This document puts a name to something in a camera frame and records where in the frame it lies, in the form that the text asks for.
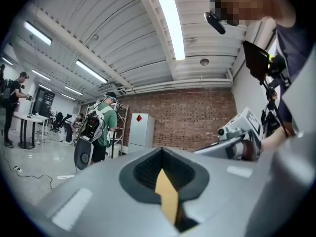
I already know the black head-mounted camera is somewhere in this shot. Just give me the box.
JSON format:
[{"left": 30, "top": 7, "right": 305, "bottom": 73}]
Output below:
[{"left": 203, "top": 10, "right": 227, "bottom": 36}]

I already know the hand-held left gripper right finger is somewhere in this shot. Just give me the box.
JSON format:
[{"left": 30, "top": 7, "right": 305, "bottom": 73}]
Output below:
[{"left": 161, "top": 147, "right": 271, "bottom": 237}]

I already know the black coat stand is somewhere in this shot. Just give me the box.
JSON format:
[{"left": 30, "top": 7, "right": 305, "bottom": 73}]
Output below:
[{"left": 110, "top": 129, "right": 117, "bottom": 159}]

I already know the person's dark printed t-shirt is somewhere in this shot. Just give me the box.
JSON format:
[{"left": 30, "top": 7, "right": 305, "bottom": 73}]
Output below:
[{"left": 275, "top": 21, "right": 316, "bottom": 124}]

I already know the black tall cabinet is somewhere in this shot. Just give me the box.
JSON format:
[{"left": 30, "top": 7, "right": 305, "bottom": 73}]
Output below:
[{"left": 32, "top": 86, "right": 56, "bottom": 118}]

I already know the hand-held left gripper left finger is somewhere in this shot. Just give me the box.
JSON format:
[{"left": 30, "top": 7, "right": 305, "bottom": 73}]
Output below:
[{"left": 37, "top": 147, "right": 179, "bottom": 237}]

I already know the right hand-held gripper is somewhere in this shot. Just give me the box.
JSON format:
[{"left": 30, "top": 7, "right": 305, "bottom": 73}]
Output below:
[{"left": 194, "top": 107, "right": 263, "bottom": 161}]

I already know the black office chair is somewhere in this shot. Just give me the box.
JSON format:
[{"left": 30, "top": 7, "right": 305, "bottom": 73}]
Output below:
[{"left": 50, "top": 112, "right": 64, "bottom": 133}]

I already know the white shelving rack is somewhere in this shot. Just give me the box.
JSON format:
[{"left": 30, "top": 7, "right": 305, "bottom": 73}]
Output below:
[{"left": 110, "top": 102, "right": 129, "bottom": 159}]

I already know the grey oval seat pad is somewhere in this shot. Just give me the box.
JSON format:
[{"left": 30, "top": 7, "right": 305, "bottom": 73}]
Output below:
[{"left": 74, "top": 136, "right": 94, "bottom": 170}]

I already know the person's head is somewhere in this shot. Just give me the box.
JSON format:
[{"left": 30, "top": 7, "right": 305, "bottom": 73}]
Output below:
[{"left": 213, "top": 0, "right": 297, "bottom": 29}]

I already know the person's right hand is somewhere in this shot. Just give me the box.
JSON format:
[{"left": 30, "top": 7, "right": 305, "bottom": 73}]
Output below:
[{"left": 243, "top": 141, "right": 256, "bottom": 161}]

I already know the white desk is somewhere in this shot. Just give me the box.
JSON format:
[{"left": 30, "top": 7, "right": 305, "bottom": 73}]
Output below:
[{"left": 13, "top": 114, "right": 50, "bottom": 150}]

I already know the person's right forearm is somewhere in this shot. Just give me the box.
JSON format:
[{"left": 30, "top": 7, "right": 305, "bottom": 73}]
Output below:
[{"left": 260, "top": 126, "right": 297, "bottom": 153}]

